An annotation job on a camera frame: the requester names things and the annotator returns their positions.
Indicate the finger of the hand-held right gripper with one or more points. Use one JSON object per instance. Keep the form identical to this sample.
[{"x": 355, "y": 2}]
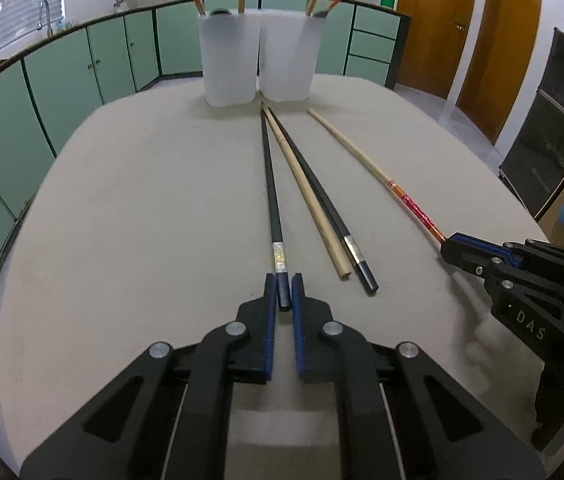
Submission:
[
  {"x": 482, "y": 244},
  {"x": 464, "y": 257}
]

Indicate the white double utensil holder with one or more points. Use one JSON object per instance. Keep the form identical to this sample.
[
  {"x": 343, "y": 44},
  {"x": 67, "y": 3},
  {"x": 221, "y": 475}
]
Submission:
[{"x": 227, "y": 60}]

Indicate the metal faucet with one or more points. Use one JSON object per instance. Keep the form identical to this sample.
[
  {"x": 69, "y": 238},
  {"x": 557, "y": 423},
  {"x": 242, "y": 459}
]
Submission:
[{"x": 44, "y": 5}]

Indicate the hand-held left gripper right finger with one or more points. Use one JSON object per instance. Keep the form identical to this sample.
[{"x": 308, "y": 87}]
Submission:
[{"x": 299, "y": 325}]

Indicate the green base cabinets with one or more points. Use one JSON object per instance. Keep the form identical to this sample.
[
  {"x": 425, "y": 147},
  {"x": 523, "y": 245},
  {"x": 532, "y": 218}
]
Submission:
[{"x": 121, "y": 50}]

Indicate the black cabinet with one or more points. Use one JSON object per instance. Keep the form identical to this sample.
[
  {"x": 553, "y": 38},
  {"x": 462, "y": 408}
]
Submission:
[{"x": 552, "y": 125}]

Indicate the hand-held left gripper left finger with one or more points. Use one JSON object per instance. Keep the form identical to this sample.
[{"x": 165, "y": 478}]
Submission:
[{"x": 269, "y": 320}]

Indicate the black chopstick silver band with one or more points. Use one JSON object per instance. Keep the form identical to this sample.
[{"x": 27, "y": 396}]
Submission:
[
  {"x": 322, "y": 195},
  {"x": 272, "y": 185}
]

